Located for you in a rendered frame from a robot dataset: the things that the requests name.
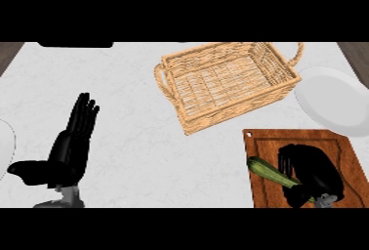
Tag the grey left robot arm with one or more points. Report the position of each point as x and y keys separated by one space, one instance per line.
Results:
x=65 y=198

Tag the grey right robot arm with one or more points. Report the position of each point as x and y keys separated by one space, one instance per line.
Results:
x=324 y=200

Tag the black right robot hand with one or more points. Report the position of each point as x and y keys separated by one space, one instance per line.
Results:
x=311 y=172

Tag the brown wooden cutting board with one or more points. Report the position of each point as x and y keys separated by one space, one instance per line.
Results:
x=261 y=195

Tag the green squash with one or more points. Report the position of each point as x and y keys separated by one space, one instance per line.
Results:
x=268 y=171

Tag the tan wicker basket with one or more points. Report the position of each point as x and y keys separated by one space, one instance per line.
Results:
x=225 y=84

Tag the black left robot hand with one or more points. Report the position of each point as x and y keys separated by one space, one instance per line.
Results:
x=70 y=153

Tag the black appliance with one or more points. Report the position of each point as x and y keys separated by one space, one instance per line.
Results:
x=75 y=44

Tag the white round plate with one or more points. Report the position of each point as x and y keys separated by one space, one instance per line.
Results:
x=336 y=101

